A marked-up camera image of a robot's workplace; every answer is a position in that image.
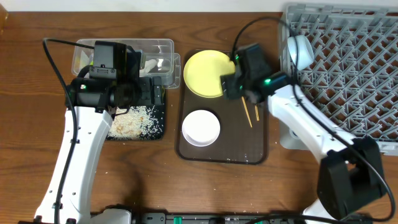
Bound wooden chopstick right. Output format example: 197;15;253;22
254;105;260;121

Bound clear plastic waste bin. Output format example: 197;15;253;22
71;39;181;89

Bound grey dishwasher rack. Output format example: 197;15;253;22
282;3;397;156

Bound black food waste tray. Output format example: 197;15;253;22
105;86;167;141

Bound light blue bowl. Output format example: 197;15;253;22
287;35;315;70

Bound yellow plate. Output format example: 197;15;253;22
183;50;235;98

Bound pile of rice and peanuts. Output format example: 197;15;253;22
107;105;165;139

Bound white pink bowl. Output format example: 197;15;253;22
182;110;221;147

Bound dark brown serving tray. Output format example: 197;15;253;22
175;50;268;165

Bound white tissue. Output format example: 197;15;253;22
139;59;157;75

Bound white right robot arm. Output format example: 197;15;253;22
220;73;396;223

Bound wooden chopstick left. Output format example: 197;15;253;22
241;96;252;128

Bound wooden chopstick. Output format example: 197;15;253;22
254;105;260;121
241;96;252;128

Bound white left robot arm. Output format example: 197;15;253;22
34;77;164;223

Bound black rail at table edge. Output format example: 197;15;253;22
141;211;312;224

